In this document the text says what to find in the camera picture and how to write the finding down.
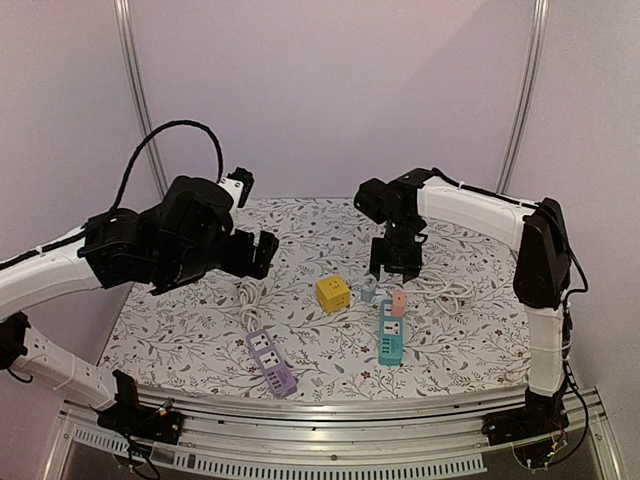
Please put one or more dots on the right aluminium frame post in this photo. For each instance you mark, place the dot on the right aluminium frame post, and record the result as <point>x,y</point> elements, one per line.
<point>526,95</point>

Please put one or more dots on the left aluminium frame post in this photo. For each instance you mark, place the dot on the left aluminium frame post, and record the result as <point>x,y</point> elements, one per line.
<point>125,27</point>

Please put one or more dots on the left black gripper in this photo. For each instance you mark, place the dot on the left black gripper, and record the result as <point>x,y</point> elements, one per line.
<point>264,252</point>

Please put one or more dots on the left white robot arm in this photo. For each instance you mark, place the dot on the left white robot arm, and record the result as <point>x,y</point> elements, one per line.
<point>111,249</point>

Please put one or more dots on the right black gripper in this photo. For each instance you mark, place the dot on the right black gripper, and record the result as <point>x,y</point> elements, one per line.
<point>396,254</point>

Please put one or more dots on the yellow cube socket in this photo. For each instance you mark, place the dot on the yellow cube socket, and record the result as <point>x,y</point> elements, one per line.
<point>333,294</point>

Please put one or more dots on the floral table cloth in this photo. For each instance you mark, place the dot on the floral table cloth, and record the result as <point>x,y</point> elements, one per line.
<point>464,328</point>

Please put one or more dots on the aluminium frame post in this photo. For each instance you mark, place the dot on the aluminium frame post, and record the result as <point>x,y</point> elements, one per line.
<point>125,27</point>
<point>526,95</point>

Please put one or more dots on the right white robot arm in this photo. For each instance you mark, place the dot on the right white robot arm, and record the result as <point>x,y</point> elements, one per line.
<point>535,232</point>

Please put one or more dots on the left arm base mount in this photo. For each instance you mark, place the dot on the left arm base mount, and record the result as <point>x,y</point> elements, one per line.
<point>130,418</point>

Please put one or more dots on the pink plug adapter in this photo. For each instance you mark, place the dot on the pink plug adapter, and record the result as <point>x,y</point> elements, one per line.
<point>398,304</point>

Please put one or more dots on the aluminium front rail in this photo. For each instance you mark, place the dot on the aluminium front rail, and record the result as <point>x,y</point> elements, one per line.
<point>421,438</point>

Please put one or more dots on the grey blue plug adapter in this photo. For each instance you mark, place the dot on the grey blue plug adapter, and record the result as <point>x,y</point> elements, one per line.
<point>368,290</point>

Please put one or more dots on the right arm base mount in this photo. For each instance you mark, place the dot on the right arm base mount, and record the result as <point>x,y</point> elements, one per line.
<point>538,416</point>

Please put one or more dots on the teal power strip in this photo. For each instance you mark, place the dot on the teal power strip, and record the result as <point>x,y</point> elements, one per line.
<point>391,340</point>

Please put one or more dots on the purple power strip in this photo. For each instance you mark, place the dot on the purple power strip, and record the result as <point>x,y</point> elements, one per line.
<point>278,375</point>

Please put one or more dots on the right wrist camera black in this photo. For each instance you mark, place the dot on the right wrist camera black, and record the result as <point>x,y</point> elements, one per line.
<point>375,199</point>

